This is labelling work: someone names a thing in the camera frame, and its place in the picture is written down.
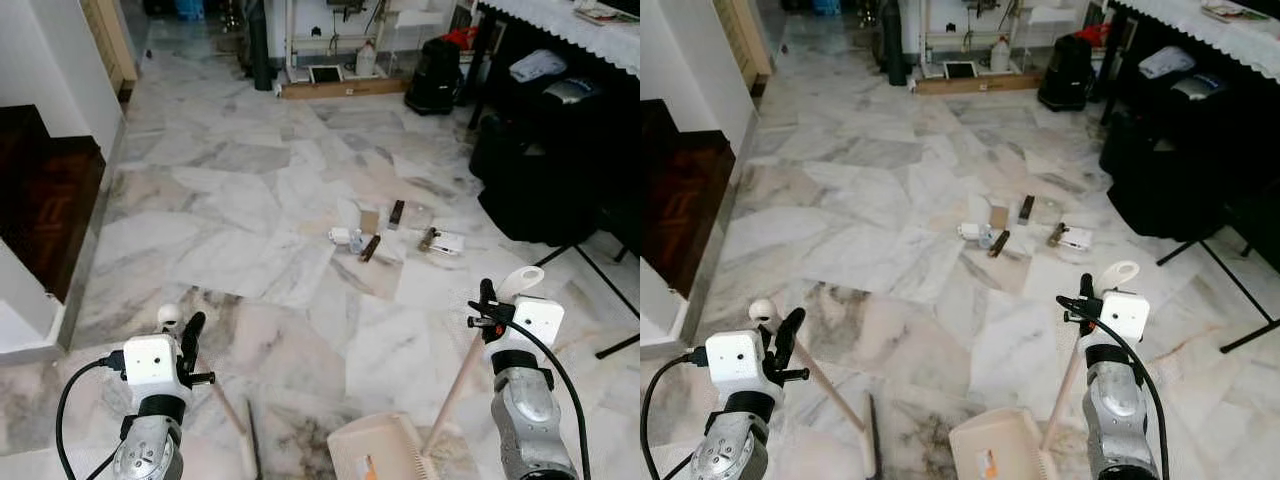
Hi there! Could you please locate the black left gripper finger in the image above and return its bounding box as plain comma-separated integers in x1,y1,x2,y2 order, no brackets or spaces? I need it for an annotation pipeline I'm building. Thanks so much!
179,311,207,363
775,306,807,358

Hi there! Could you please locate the wooden-handled broom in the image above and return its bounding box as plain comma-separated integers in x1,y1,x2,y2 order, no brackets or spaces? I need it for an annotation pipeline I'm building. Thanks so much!
156,303,264,480
749,298,881,480

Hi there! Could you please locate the beige long-handled dustpan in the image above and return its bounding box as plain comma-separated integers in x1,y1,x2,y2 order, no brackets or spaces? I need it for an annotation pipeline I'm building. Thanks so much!
948,260,1142,480
326,265,547,480

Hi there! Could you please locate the medium black bag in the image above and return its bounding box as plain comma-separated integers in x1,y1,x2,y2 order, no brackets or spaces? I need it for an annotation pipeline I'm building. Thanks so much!
1099,98,1176,189
469,100,549,193

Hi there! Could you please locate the dark wooden staircase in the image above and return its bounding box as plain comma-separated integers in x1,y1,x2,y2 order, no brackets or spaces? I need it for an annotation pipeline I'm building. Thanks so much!
640,97,738,299
0,104,107,305

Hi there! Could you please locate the black skirted table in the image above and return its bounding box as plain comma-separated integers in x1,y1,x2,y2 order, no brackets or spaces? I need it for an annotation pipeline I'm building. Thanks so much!
1098,10,1280,236
466,12,641,231

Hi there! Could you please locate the grey black printed pouch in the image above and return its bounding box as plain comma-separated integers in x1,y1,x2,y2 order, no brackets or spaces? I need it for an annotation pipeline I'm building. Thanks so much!
1171,74,1227,102
544,79,602,107

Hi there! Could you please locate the grey white bag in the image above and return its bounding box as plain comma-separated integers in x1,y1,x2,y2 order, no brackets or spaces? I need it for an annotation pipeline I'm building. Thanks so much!
1137,45,1197,81
508,49,569,85

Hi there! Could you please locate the white lace tablecloth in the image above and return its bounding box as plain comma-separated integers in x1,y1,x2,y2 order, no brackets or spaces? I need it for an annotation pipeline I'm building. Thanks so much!
477,0,641,77
1109,0,1280,83

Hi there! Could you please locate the tall black cylinder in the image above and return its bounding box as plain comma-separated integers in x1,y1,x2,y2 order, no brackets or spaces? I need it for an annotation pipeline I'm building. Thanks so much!
244,0,274,92
879,0,909,87

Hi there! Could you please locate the flat tray with items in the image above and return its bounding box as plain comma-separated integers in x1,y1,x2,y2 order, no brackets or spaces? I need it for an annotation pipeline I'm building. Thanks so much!
574,0,628,25
1204,0,1258,23

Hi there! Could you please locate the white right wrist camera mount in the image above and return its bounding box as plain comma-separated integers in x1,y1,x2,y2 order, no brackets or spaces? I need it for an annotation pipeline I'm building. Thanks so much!
484,295,566,352
1086,289,1152,347

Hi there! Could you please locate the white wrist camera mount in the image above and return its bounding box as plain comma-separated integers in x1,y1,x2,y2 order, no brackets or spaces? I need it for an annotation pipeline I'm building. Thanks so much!
122,333,192,390
704,329,782,387
1086,289,1152,347
484,295,566,352

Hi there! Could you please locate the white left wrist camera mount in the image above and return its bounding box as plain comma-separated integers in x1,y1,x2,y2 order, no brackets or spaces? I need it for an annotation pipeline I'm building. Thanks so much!
704,329,782,387
122,333,192,390

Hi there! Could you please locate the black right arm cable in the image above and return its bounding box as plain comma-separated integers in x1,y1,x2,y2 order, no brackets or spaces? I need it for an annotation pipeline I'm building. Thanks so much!
1055,303,1172,480
466,312,593,480

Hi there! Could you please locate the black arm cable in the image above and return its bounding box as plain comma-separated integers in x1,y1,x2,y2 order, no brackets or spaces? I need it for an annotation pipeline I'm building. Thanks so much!
641,350,713,480
1055,303,1172,480
55,352,129,480
466,312,593,480

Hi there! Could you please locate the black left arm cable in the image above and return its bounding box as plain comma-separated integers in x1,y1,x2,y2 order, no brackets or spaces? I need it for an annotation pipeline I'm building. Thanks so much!
55,352,129,480
641,350,713,480

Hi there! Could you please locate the wooden door frame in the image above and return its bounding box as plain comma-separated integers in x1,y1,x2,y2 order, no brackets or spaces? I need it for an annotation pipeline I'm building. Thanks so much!
711,0,774,97
79,0,140,102

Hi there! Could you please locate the white metal table frame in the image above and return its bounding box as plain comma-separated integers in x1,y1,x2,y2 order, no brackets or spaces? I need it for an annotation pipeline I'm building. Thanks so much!
284,0,473,83
918,0,1101,79

